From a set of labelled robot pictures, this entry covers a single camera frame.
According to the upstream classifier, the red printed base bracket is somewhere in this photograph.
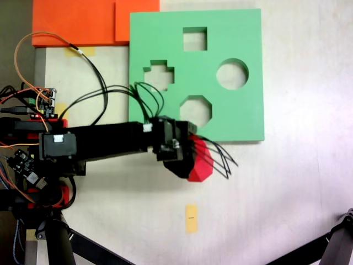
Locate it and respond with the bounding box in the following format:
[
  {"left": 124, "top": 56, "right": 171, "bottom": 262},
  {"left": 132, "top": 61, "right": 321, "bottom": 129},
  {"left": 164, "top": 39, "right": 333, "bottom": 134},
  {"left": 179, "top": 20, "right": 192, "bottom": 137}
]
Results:
[
  {"left": 27, "top": 118, "right": 69, "bottom": 129},
  {"left": 27, "top": 185, "right": 69, "bottom": 209}
]

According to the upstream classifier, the green shape sorting board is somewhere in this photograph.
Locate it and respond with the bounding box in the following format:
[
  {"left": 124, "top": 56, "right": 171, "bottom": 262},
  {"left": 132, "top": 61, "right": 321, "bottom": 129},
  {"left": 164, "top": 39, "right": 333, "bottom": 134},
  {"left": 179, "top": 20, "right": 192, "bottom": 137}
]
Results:
[{"left": 128, "top": 8, "right": 265, "bottom": 144}]

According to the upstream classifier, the long yellow tape label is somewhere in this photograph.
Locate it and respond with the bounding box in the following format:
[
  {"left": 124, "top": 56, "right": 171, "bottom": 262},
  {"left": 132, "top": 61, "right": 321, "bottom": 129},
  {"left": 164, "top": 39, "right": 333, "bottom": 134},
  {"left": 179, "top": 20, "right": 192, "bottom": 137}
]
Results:
[{"left": 185, "top": 204, "right": 199, "bottom": 234}]

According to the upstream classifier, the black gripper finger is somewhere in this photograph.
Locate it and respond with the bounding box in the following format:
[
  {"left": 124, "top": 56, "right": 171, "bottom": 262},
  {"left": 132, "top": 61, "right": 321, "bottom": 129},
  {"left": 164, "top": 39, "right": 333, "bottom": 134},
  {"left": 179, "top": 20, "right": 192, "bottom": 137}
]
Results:
[{"left": 162, "top": 153, "right": 197, "bottom": 179}]

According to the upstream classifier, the circuit board with green terminal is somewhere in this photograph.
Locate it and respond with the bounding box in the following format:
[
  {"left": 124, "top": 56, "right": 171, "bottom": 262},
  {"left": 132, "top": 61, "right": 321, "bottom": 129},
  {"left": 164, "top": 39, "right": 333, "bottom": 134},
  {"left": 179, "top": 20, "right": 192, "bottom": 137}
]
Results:
[{"left": 27, "top": 87, "right": 58, "bottom": 118}]

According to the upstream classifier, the blue white braided cable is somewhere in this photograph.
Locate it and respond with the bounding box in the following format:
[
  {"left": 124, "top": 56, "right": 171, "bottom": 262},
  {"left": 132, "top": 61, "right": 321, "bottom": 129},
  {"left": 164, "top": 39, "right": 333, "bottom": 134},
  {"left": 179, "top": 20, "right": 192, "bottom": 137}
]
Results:
[{"left": 12, "top": 218, "right": 24, "bottom": 264}]

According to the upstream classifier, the black USB cable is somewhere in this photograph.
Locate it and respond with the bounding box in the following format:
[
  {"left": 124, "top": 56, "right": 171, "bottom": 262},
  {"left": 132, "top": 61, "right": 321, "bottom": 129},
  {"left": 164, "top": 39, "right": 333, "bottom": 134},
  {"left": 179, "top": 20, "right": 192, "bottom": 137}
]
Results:
[{"left": 0, "top": 106, "right": 29, "bottom": 114}]

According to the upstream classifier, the black wire with white connector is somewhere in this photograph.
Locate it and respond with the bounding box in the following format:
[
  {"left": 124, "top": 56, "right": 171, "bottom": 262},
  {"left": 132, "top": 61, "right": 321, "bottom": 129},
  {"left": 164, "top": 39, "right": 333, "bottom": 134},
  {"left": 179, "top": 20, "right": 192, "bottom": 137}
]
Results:
[{"left": 68, "top": 43, "right": 109, "bottom": 126}]

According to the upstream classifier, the wide yellow masking tape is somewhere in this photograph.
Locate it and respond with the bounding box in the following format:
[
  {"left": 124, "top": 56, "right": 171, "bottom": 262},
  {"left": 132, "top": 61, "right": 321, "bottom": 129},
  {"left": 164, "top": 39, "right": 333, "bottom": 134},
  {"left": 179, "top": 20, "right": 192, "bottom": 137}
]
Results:
[{"left": 63, "top": 46, "right": 97, "bottom": 58}]

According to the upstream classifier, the red octagonal pillar block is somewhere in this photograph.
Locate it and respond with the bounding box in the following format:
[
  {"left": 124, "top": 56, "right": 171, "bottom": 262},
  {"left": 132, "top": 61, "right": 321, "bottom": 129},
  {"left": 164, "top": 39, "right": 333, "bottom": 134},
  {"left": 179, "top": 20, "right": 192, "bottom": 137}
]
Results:
[{"left": 187, "top": 134, "right": 214, "bottom": 183}]

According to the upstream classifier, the small black circuit board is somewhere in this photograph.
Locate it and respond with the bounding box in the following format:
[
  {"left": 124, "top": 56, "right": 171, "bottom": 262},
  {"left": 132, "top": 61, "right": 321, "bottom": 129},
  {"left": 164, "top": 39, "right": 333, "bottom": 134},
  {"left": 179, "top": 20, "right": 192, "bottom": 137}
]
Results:
[{"left": 7, "top": 149, "right": 35, "bottom": 176}]

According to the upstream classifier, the orange flat block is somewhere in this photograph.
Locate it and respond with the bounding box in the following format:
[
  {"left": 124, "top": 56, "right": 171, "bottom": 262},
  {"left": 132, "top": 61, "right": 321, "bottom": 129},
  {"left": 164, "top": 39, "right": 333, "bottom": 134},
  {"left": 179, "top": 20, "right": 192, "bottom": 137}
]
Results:
[{"left": 31, "top": 0, "right": 161, "bottom": 47}]

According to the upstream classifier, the thin black wire loop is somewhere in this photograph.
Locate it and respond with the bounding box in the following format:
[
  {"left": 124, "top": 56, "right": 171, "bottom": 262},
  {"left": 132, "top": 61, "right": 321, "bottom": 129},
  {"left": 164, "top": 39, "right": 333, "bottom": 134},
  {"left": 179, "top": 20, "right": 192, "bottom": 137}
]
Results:
[
  {"left": 133, "top": 81, "right": 165, "bottom": 125},
  {"left": 197, "top": 134, "right": 239, "bottom": 180}
]

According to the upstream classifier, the long orange wire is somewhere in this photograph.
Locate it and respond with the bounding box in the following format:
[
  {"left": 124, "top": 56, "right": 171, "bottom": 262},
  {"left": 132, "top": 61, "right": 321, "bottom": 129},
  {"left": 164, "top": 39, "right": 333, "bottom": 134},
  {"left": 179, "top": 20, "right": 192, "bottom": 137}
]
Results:
[{"left": 14, "top": 31, "right": 73, "bottom": 93}]

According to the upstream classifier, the black table clamp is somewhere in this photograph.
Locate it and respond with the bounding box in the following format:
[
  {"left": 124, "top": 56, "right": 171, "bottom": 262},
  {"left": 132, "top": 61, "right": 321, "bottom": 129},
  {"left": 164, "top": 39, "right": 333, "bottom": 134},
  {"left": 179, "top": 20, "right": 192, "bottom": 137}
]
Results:
[{"left": 0, "top": 117, "right": 60, "bottom": 139}]

